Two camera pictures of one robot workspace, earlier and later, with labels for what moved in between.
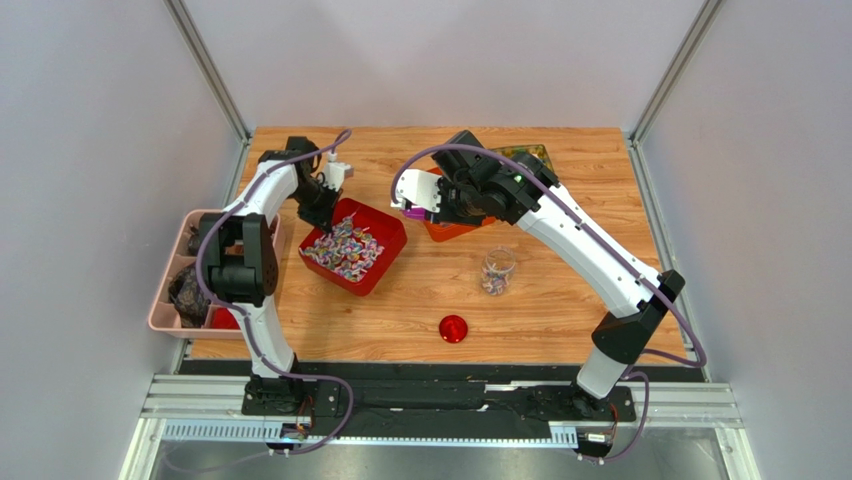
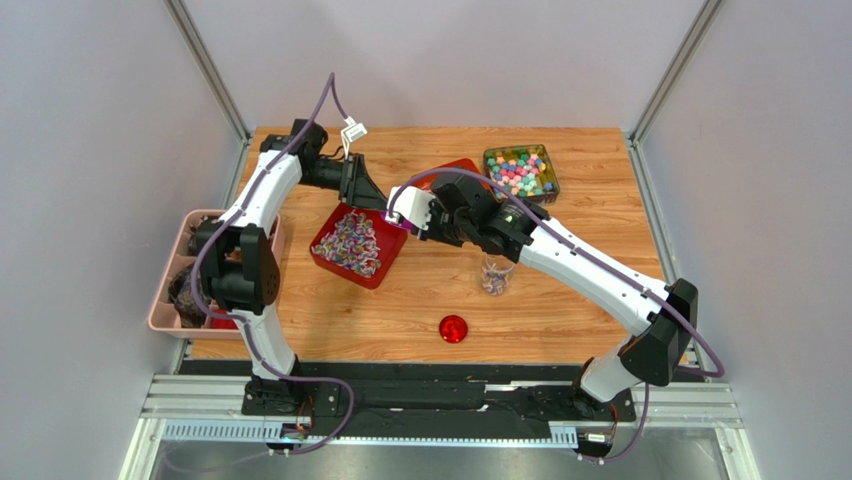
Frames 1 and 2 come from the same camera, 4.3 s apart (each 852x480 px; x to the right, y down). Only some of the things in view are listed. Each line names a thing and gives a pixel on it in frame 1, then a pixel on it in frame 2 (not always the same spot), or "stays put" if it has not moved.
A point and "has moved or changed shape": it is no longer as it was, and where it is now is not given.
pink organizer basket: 181,308 stays put
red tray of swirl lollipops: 363,242 has moved or changed shape
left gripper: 325,217 → 356,188
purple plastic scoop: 416,213 → 402,222
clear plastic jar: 497,270 stays put
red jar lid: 453,329 stays put
